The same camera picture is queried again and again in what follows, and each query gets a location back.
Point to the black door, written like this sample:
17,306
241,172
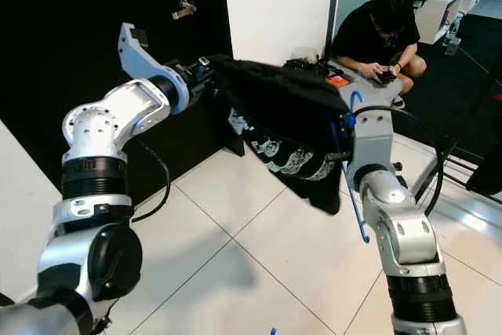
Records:
78,29

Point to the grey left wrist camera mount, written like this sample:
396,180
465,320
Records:
141,56

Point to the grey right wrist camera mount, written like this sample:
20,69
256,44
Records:
372,143

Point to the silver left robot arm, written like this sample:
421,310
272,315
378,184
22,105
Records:
102,123

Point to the person in black shirt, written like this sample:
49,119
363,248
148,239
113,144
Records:
365,37

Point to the white shelf unit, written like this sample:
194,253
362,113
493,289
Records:
443,17

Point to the grey mattress pad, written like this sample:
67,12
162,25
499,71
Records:
372,92

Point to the black garment with white print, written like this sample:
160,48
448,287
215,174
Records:
271,100

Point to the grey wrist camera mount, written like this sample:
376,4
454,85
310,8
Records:
372,143
141,56

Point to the small orange flat item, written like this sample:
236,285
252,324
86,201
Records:
337,81

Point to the black phone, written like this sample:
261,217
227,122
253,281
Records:
389,78

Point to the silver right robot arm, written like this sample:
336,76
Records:
408,233

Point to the blue tape tab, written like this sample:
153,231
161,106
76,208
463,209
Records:
351,119

